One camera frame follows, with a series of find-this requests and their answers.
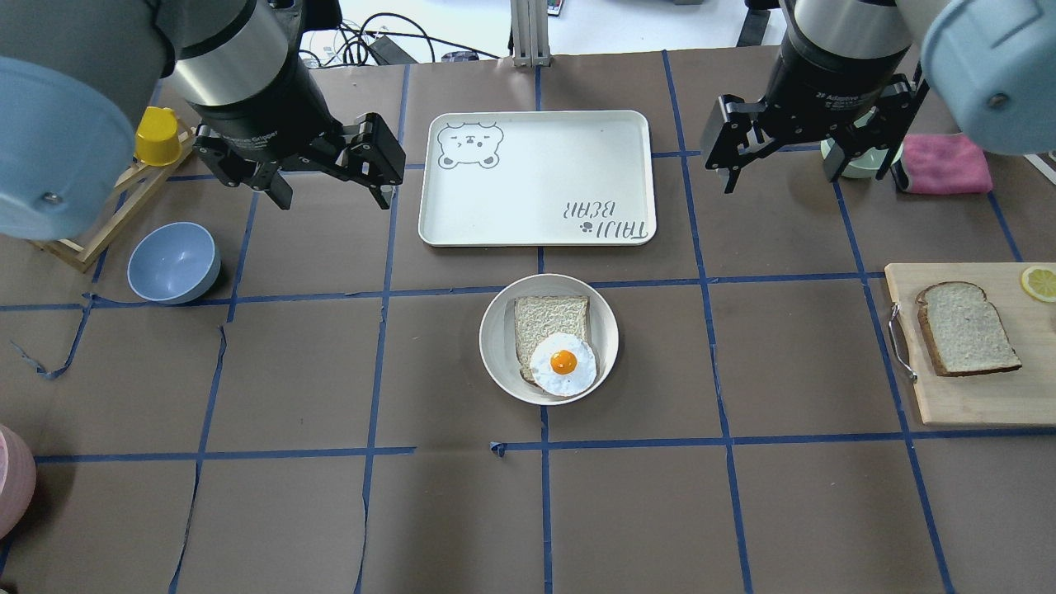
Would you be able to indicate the fried egg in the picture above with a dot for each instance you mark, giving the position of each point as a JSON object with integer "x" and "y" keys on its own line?
{"x": 563, "y": 365}

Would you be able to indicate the aluminium frame post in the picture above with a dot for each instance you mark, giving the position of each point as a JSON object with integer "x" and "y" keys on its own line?
{"x": 530, "y": 34}

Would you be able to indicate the lemon slice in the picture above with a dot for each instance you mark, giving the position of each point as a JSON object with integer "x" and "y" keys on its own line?
{"x": 1039, "y": 282}

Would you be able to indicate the white bear tray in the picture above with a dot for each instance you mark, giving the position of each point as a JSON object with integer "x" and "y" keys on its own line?
{"x": 538, "y": 179}

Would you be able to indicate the bread slice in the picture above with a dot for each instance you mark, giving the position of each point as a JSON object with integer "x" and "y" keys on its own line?
{"x": 538, "y": 317}
{"x": 963, "y": 331}

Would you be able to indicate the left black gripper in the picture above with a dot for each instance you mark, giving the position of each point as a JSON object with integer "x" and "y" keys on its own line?
{"x": 262, "y": 115}

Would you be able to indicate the bread slice on plate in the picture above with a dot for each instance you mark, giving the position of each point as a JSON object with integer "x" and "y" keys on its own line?
{"x": 538, "y": 317}

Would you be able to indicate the blue bowl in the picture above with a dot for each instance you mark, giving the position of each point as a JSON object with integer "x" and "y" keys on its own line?
{"x": 175, "y": 264}

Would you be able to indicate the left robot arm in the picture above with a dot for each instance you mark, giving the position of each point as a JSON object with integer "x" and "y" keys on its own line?
{"x": 77, "y": 77}

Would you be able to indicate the pink cloth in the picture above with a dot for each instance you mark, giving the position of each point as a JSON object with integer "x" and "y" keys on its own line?
{"x": 942, "y": 165}

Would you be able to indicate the green bowl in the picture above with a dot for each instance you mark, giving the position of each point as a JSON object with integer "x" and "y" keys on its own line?
{"x": 866, "y": 165}

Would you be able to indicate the yellow cup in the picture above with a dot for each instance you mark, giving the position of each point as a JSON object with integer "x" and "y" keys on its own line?
{"x": 157, "y": 139}

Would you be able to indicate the wooden cup rack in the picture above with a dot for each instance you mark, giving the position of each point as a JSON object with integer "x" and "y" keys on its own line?
{"x": 135, "y": 188}

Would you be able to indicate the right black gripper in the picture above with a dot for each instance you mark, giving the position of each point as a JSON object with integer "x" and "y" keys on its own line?
{"x": 829, "y": 82}

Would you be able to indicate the wooden cutting board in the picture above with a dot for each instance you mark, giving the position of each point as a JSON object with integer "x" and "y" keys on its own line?
{"x": 1024, "y": 397}

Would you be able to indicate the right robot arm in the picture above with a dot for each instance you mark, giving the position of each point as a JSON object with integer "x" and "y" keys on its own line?
{"x": 991, "y": 62}

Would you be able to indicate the white round plate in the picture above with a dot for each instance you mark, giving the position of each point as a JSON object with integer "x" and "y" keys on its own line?
{"x": 497, "y": 335}

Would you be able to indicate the pink bowl with ice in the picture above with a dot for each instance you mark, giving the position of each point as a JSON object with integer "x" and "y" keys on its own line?
{"x": 18, "y": 479}

